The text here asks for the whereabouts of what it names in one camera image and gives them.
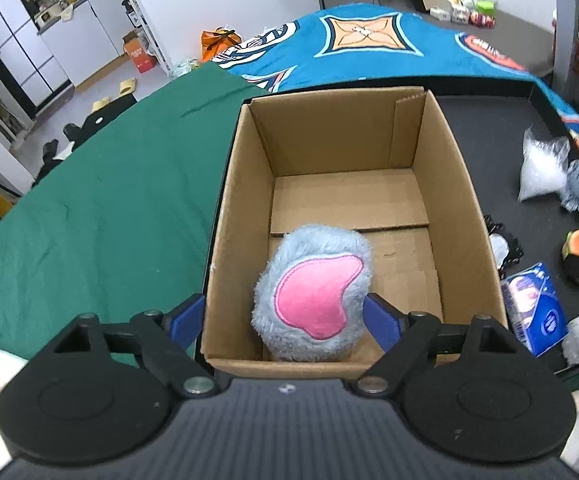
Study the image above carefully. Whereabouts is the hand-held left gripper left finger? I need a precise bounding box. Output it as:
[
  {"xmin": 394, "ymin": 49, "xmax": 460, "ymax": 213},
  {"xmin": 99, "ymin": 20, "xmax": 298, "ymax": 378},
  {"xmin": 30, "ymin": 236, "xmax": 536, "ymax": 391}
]
[{"xmin": 30, "ymin": 293, "xmax": 220, "ymax": 400}]

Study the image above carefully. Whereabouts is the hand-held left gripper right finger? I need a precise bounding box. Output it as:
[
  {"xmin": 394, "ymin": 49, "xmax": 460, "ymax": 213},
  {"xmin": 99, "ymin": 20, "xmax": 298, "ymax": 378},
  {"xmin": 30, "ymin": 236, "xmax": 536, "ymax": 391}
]
[{"xmin": 354, "ymin": 292, "xmax": 536, "ymax": 401}]

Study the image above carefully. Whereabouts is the grey plush toy pink patch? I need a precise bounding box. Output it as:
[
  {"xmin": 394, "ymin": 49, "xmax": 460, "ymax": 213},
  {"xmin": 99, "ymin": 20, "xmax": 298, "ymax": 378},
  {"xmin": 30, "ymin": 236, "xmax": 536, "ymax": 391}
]
[{"xmin": 252, "ymin": 225, "xmax": 374, "ymax": 362}]

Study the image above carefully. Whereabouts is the black beaded hair tie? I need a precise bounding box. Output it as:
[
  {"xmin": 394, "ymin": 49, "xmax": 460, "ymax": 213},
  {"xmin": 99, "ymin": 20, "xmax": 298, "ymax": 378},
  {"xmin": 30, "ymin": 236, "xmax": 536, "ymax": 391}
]
[{"xmin": 483, "ymin": 215, "xmax": 525, "ymax": 279}]

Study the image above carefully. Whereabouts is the blue tissue pack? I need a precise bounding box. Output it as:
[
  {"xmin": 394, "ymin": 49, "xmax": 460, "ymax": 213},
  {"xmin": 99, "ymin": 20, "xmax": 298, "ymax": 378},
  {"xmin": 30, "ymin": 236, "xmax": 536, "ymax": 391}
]
[{"xmin": 500, "ymin": 262, "xmax": 568, "ymax": 358}]

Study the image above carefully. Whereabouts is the brown cardboard box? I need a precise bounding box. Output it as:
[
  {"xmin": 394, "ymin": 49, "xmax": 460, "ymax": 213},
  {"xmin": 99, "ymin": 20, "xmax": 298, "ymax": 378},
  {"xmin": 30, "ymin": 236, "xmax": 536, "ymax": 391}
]
[{"xmin": 197, "ymin": 86, "xmax": 510, "ymax": 381}]

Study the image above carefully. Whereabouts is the green cloth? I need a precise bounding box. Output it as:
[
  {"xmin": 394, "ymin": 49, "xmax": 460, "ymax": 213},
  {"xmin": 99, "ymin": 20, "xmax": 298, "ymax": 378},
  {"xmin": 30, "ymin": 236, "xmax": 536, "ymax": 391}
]
[{"xmin": 0, "ymin": 65, "xmax": 270, "ymax": 361}]

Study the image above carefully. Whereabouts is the black and white plush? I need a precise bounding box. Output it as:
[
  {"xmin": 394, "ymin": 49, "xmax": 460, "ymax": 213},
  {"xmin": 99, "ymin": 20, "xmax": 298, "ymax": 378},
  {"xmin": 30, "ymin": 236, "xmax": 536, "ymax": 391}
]
[{"xmin": 32, "ymin": 96, "xmax": 138, "ymax": 187}]

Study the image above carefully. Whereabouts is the clear plastic bag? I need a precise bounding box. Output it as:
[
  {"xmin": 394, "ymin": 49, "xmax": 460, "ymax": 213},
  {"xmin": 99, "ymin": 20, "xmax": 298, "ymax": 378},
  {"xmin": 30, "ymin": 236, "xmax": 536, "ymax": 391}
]
[{"xmin": 517, "ymin": 127, "xmax": 573, "ymax": 204}]

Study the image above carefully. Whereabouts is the black tray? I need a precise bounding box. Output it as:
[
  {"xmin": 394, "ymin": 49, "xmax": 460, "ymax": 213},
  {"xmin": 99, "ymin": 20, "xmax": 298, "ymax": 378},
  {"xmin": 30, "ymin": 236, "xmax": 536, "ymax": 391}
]
[{"xmin": 212, "ymin": 82, "xmax": 579, "ymax": 386}]

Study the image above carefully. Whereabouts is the green patterned plastic bag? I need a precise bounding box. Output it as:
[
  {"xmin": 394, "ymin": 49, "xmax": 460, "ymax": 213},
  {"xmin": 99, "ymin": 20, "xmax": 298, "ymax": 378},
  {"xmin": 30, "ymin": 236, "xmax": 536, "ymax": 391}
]
[{"xmin": 171, "ymin": 57, "xmax": 201, "ymax": 79}]

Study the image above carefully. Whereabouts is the orange cardboard box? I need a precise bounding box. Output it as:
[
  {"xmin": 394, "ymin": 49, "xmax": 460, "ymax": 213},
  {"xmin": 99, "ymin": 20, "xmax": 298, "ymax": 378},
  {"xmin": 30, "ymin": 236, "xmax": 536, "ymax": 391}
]
[{"xmin": 122, "ymin": 31, "xmax": 158, "ymax": 74}]

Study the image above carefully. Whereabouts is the blue printed blanket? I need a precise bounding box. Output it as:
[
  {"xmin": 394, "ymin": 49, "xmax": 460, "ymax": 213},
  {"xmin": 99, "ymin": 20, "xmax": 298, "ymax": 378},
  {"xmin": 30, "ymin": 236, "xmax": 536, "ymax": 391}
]
[{"xmin": 210, "ymin": 4, "xmax": 579, "ymax": 181}]

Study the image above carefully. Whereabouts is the orange bag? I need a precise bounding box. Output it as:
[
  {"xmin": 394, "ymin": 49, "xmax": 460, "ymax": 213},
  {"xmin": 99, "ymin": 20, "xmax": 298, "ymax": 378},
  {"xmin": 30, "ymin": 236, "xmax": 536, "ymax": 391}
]
[{"xmin": 200, "ymin": 27, "xmax": 243, "ymax": 63}]

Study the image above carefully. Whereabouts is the white kitchen cabinet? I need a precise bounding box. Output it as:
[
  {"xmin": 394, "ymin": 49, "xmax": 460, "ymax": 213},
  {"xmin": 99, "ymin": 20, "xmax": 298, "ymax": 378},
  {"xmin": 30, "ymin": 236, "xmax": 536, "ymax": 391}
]
[{"xmin": 10, "ymin": 0, "xmax": 171, "ymax": 92}]

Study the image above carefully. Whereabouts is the black framed sliding door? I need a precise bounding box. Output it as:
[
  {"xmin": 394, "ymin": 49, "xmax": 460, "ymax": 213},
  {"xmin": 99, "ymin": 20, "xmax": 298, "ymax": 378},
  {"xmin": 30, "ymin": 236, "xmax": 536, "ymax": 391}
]
[{"xmin": 0, "ymin": 0, "xmax": 73, "ymax": 117}]

